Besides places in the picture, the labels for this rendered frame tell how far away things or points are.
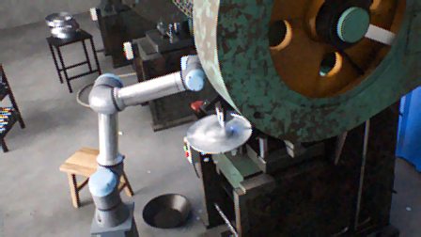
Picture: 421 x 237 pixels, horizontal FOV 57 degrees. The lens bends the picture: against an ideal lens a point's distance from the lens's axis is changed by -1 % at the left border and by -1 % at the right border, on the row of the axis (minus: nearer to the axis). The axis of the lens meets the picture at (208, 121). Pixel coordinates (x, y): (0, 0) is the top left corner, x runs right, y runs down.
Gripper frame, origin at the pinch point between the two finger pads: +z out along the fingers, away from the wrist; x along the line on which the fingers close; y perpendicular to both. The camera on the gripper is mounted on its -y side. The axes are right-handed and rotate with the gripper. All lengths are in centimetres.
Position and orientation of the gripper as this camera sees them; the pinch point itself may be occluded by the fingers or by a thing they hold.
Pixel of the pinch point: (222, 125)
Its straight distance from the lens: 175.1
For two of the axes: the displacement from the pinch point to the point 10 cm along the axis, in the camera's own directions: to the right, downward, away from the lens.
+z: 1.1, 8.6, 4.9
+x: -3.7, -4.2, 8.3
